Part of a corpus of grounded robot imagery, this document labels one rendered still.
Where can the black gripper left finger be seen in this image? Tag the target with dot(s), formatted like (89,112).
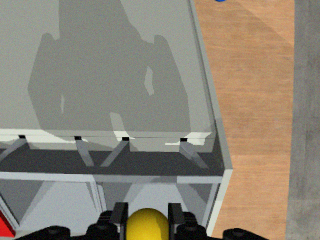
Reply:
(111,225)

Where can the yellow ball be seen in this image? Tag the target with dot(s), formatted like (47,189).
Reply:
(147,224)

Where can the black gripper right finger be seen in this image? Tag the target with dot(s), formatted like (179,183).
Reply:
(193,231)

